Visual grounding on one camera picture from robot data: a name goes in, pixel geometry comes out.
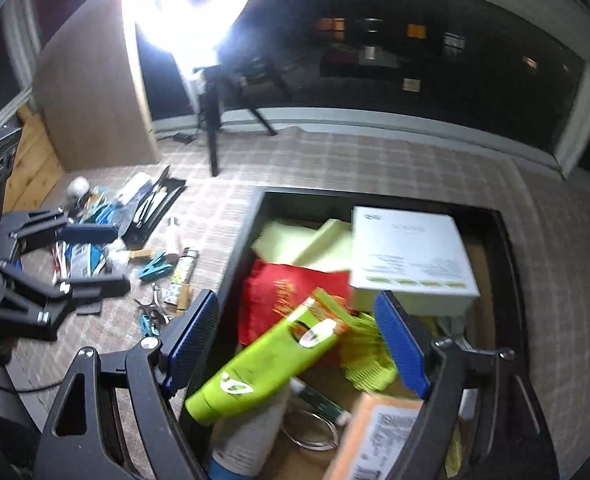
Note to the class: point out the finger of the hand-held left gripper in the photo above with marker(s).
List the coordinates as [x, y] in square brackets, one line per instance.
[100, 287]
[90, 233]

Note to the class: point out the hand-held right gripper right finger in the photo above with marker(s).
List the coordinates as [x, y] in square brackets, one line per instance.
[400, 345]

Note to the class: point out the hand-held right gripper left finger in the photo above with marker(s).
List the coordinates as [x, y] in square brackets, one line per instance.
[190, 345]

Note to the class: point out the yellow plastic shuttlecock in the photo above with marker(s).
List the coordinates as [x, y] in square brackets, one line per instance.
[365, 360]

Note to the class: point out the green package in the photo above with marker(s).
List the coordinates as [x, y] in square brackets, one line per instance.
[255, 370]

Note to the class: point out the large white box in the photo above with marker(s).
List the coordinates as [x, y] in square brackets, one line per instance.
[410, 255]

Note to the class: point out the white sunscreen tube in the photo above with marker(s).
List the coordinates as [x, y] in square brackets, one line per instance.
[247, 435]

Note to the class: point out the black storage container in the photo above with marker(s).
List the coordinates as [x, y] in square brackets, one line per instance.
[235, 240]

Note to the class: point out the yellow cleaning cloth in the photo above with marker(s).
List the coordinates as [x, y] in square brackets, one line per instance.
[300, 242]

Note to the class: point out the blue card pack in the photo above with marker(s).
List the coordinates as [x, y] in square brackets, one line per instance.
[87, 260]

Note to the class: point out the wooden board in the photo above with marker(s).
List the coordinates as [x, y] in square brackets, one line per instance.
[32, 160]

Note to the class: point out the white round gadget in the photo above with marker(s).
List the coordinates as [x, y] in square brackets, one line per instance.
[79, 190]

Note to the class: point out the small metal scissors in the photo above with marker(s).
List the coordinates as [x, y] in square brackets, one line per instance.
[152, 312]

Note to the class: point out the blue clothes peg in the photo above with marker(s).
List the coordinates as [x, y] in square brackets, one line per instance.
[157, 267]

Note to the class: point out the patterned lighter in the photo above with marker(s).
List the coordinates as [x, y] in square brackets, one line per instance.
[182, 280]

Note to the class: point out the black pouch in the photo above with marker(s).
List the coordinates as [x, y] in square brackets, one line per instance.
[157, 205]

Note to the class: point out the beige bottle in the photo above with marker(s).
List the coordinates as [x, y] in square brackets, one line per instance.
[174, 240]

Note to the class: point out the red bag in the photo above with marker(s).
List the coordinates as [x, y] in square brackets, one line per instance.
[270, 300]

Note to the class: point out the cardboard board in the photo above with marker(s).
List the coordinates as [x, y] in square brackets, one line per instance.
[95, 100]

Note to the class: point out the black power strip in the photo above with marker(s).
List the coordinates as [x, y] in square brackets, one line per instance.
[184, 137]

